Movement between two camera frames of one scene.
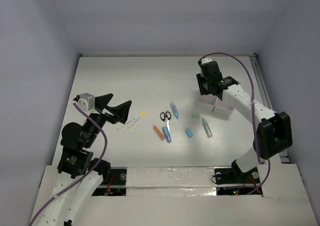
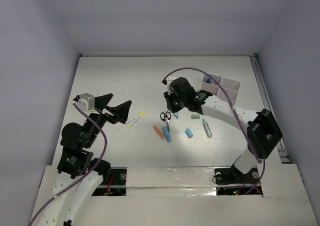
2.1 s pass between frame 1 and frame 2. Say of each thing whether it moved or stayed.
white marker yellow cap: stayed
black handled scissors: stayed
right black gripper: moved
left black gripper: stayed
